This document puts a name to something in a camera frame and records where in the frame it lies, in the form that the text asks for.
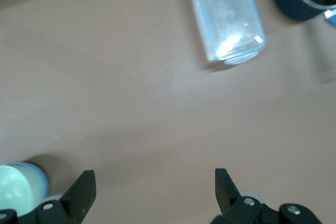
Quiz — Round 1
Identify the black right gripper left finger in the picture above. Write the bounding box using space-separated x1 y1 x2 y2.
17 169 96 224

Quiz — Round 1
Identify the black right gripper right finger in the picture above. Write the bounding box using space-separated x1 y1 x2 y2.
209 168 284 224

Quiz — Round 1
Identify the blue bowl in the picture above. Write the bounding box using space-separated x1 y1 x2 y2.
0 162 50 201

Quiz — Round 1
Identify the green bowl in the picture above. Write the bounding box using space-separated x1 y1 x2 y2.
0 165 45 218

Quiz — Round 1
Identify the brown table cover mat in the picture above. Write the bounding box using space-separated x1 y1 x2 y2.
0 0 336 224

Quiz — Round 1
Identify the clear plastic lidded container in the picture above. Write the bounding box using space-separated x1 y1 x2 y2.
192 0 267 66

